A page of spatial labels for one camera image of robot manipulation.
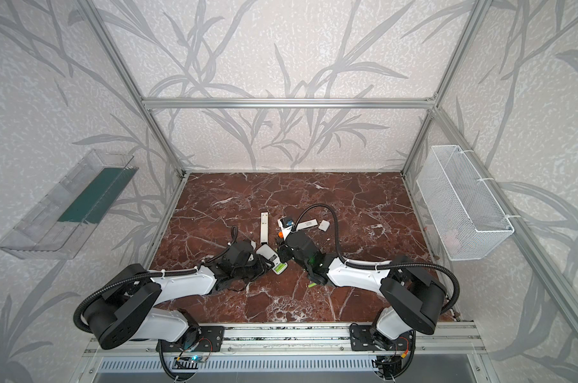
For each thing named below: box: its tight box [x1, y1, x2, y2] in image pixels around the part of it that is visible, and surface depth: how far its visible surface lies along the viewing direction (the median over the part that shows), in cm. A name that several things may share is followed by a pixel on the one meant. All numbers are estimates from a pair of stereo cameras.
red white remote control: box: [255, 243, 289, 276], surface depth 91 cm
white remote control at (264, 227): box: [260, 211, 270, 244], surface depth 101 cm
